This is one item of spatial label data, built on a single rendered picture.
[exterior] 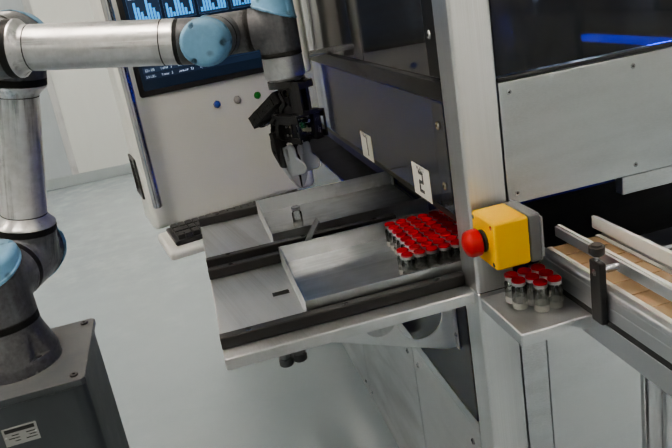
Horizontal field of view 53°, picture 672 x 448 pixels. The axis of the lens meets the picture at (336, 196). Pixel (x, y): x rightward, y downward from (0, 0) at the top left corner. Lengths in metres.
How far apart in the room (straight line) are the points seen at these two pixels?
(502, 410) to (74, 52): 0.91
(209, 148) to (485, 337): 1.08
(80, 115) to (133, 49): 5.43
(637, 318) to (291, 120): 0.66
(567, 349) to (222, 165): 1.12
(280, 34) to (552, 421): 0.82
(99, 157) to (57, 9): 1.34
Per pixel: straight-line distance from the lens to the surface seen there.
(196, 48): 1.10
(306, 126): 1.25
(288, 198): 1.63
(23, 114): 1.38
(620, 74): 1.11
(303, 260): 1.30
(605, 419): 1.33
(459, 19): 0.97
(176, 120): 1.90
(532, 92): 1.03
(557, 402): 1.26
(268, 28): 1.22
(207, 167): 1.94
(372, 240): 1.34
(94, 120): 6.56
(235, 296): 1.22
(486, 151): 1.01
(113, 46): 1.15
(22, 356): 1.37
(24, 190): 1.41
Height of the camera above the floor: 1.37
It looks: 17 degrees down
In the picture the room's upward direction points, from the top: 10 degrees counter-clockwise
